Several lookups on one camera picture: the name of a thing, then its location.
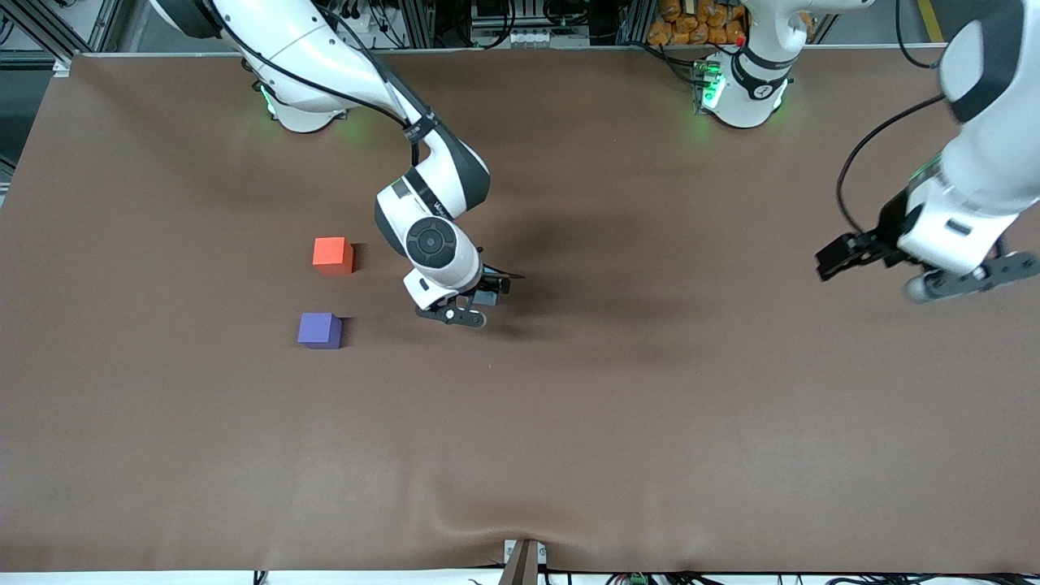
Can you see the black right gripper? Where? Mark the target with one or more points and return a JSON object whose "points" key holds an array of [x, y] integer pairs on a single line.
{"points": [[490, 287]]}

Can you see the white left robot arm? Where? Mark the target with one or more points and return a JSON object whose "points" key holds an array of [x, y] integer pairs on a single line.
{"points": [[991, 162]]}

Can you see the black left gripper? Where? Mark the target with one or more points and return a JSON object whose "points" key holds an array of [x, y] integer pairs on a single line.
{"points": [[885, 230]]}

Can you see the purple foam block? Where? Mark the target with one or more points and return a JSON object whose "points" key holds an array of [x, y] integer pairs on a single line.
{"points": [[317, 331]]}

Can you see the aluminium frame profile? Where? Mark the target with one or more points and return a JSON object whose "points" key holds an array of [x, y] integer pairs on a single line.
{"points": [[45, 28]]}

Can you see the orange packaged items pile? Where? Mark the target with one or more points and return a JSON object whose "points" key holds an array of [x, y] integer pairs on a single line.
{"points": [[691, 32]]}

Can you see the white power strip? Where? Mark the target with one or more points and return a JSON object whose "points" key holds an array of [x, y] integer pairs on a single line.
{"points": [[528, 37]]}

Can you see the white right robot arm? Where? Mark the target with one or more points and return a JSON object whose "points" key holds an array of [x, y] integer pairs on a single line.
{"points": [[325, 57]]}

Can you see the blue foam block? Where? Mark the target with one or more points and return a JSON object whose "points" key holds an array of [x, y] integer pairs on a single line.
{"points": [[486, 298]]}

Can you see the orange foam block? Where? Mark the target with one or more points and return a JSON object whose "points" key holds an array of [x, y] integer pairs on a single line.
{"points": [[331, 254]]}

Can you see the brown table mat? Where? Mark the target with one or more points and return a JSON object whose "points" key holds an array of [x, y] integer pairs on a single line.
{"points": [[569, 406]]}

